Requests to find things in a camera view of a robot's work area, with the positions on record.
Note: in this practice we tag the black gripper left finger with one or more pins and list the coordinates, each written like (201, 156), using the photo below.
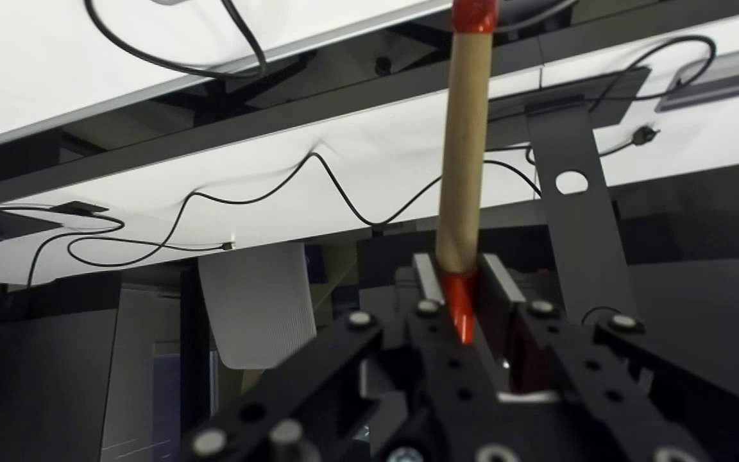
(344, 385)

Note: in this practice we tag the tan marker with red cap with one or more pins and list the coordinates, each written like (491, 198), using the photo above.
(464, 154)

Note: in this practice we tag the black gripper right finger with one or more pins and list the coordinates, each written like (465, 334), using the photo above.
(627, 385)

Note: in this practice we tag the small flat black item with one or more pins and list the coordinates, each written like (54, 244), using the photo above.
(79, 205)

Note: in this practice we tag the white chair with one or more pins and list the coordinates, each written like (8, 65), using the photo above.
(257, 308)

